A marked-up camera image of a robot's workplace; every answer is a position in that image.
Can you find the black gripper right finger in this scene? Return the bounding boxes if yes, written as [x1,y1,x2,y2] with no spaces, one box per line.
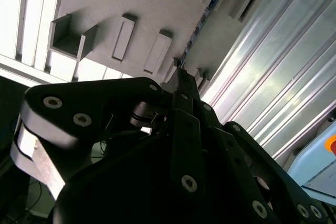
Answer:
[184,70,336,224]

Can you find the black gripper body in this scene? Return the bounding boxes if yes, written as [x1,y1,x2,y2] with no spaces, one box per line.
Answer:
[52,134,247,224]

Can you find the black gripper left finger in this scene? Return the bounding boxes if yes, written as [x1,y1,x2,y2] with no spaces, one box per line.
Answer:
[20,68,206,209]

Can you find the RAM stick black chips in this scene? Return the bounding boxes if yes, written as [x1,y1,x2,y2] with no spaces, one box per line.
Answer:
[177,0,229,69]

